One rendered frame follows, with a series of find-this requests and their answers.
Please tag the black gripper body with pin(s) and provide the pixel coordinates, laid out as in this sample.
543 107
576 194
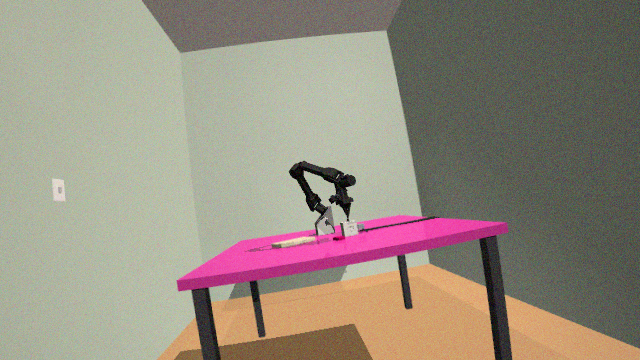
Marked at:
344 197

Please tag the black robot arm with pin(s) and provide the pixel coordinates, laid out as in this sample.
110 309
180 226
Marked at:
328 174

